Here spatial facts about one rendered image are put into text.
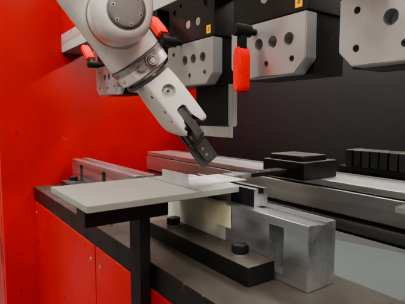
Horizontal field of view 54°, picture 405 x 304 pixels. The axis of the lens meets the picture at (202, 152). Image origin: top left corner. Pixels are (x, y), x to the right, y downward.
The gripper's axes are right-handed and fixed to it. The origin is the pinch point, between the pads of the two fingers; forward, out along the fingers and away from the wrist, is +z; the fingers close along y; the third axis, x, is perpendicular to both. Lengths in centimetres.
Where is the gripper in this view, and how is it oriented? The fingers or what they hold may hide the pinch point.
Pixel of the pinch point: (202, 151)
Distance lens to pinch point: 65.6
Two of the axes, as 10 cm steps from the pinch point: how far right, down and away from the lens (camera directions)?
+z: 5.4, 7.6, 3.7
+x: -7.4, 6.4, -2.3
